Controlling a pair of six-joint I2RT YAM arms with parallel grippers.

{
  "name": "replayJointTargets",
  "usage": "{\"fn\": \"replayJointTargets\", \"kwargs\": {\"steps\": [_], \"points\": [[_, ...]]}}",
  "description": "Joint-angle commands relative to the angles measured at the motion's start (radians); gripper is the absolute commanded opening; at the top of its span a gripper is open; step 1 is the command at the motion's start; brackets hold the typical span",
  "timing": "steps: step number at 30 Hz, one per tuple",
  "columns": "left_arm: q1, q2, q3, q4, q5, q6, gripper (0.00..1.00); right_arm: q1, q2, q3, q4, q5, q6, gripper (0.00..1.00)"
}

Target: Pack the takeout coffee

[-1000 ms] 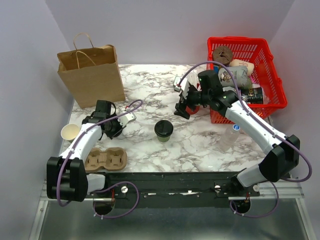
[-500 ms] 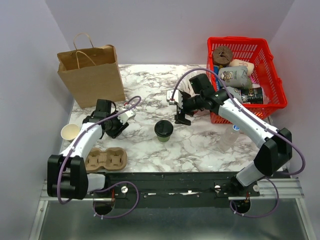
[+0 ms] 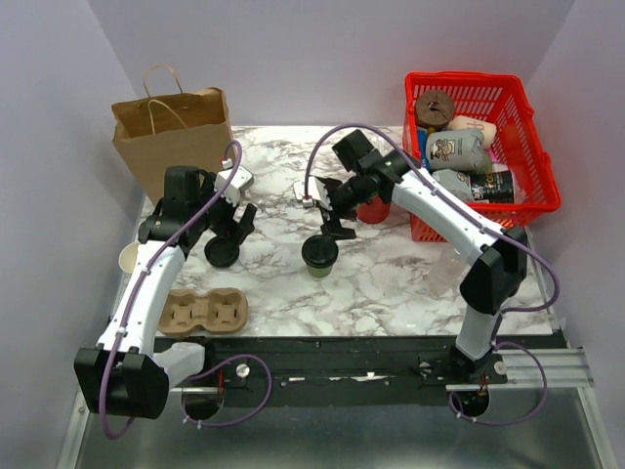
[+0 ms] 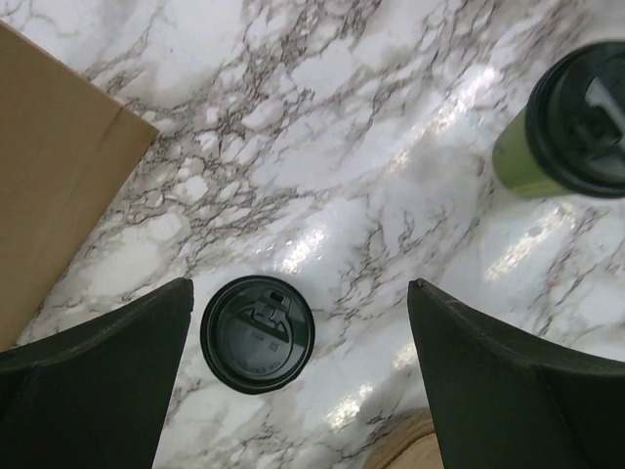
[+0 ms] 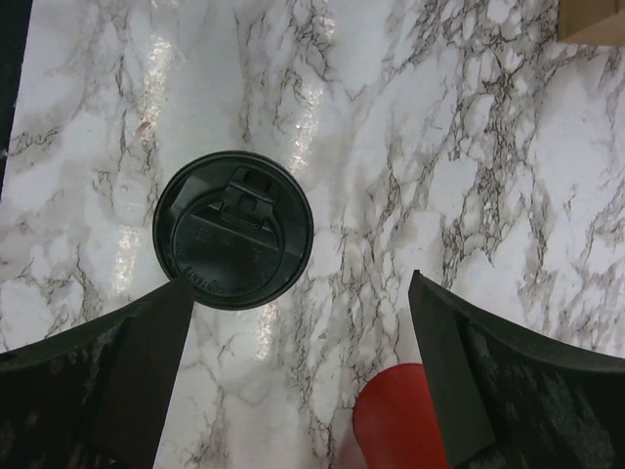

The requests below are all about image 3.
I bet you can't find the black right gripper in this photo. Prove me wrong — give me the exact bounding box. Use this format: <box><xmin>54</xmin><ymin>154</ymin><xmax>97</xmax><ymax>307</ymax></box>
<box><xmin>314</xmin><ymin>173</ymin><xmax>370</xmax><ymax>244</ymax></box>

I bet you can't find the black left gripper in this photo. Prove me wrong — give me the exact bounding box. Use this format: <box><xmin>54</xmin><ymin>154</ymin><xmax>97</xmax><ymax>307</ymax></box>
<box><xmin>191</xmin><ymin>173</ymin><xmax>257</xmax><ymax>246</ymax></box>

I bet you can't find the black coffee cup lid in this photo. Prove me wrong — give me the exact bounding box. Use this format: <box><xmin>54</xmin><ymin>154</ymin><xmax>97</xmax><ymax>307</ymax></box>
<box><xmin>204</xmin><ymin>237</ymin><xmax>240</xmax><ymax>269</ymax></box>

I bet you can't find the brown paper bag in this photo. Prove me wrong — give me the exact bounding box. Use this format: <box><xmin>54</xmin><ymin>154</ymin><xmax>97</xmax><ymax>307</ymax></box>
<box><xmin>111</xmin><ymin>87</ymin><xmax>232</xmax><ymax>203</ymax></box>

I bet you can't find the green paper coffee cup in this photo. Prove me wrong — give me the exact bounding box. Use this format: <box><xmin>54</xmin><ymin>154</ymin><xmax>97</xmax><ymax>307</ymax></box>
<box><xmin>118</xmin><ymin>241</ymin><xmax>140</xmax><ymax>274</ymax></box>

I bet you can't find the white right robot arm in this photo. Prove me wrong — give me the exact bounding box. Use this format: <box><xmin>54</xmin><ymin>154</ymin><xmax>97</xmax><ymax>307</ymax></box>
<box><xmin>303</xmin><ymin>124</ymin><xmax>528</xmax><ymax>383</ymax></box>

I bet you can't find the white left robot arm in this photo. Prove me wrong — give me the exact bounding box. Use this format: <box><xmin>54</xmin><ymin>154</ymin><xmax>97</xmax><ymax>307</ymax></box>
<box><xmin>74</xmin><ymin>166</ymin><xmax>256</xmax><ymax>419</ymax></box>

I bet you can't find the grey coffee bag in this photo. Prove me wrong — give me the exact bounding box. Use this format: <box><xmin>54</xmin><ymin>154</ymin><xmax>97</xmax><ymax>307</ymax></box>
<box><xmin>427</xmin><ymin>130</ymin><xmax>492</xmax><ymax>174</ymax></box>

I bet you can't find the black coffee bag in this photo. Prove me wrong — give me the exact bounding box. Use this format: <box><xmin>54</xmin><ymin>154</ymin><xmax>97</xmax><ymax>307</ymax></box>
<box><xmin>470</xmin><ymin>170</ymin><xmax>517</xmax><ymax>203</ymax></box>

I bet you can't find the red cup with straws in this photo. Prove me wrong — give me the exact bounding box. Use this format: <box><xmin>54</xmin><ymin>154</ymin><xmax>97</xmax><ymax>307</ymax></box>
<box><xmin>356</xmin><ymin>197</ymin><xmax>391</xmax><ymax>225</ymax></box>

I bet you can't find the brown cardboard cup carrier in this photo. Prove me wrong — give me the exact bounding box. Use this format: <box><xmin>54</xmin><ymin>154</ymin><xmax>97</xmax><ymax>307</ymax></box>
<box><xmin>157</xmin><ymin>288</ymin><xmax>250</xmax><ymax>338</ymax></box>

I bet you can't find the clear plastic water bottle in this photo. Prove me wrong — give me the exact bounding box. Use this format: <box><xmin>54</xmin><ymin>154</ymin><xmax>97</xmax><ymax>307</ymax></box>
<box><xmin>425</xmin><ymin>244</ymin><xmax>469</xmax><ymax>297</ymax></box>

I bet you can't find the blue snack box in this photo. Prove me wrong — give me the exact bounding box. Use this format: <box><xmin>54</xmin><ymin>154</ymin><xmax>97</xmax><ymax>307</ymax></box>
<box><xmin>416</xmin><ymin>127</ymin><xmax>434</xmax><ymax>173</ymax></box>

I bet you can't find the grey crumpled pouch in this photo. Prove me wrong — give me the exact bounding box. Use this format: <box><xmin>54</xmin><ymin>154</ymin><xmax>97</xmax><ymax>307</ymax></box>
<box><xmin>432</xmin><ymin>169</ymin><xmax>474</xmax><ymax>203</ymax></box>

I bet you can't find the beige wrapped roll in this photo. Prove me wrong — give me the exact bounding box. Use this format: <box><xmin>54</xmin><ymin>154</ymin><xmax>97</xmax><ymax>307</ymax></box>
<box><xmin>448</xmin><ymin>115</ymin><xmax>497</xmax><ymax>149</ymax></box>

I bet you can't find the red plastic basket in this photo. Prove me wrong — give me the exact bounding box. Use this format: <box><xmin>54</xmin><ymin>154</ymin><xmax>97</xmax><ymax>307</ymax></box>
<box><xmin>402</xmin><ymin>71</ymin><xmax>562</xmax><ymax>228</ymax></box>

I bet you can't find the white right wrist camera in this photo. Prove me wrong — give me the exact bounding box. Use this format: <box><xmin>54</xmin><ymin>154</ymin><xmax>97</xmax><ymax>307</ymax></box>
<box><xmin>292</xmin><ymin>176</ymin><xmax>331</xmax><ymax>210</ymax></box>

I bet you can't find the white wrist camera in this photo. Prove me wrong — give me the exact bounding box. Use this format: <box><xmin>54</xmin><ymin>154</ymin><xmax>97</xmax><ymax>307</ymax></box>
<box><xmin>292</xmin><ymin>176</ymin><xmax>331</xmax><ymax>210</ymax></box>
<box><xmin>214</xmin><ymin>166</ymin><xmax>254</xmax><ymax>206</ymax></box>

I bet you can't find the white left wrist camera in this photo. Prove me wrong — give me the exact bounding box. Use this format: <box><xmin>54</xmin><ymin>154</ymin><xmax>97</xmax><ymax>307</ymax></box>
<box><xmin>214</xmin><ymin>166</ymin><xmax>254</xmax><ymax>206</ymax></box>

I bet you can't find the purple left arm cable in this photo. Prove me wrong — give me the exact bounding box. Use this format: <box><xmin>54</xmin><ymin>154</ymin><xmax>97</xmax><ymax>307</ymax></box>
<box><xmin>98</xmin><ymin>140</ymin><xmax>272</xmax><ymax>440</ymax></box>

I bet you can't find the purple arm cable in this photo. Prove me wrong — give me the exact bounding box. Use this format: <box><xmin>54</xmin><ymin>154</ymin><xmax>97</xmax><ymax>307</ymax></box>
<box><xmin>98</xmin><ymin>140</ymin><xmax>272</xmax><ymax>440</ymax></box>
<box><xmin>304</xmin><ymin>122</ymin><xmax>562</xmax><ymax>428</ymax></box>

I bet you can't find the black mounting base rail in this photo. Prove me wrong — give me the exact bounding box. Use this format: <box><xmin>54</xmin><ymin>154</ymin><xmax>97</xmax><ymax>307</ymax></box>
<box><xmin>155</xmin><ymin>334</ymin><xmax>509</xmax><ymax>408</ymax></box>

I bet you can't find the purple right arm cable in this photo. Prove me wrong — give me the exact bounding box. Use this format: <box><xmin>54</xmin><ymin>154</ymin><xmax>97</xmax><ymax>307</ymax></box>
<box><xmin>304</xmin><ymin>122</ymin><xmax>562</xmax><ymax>428</ymax></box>

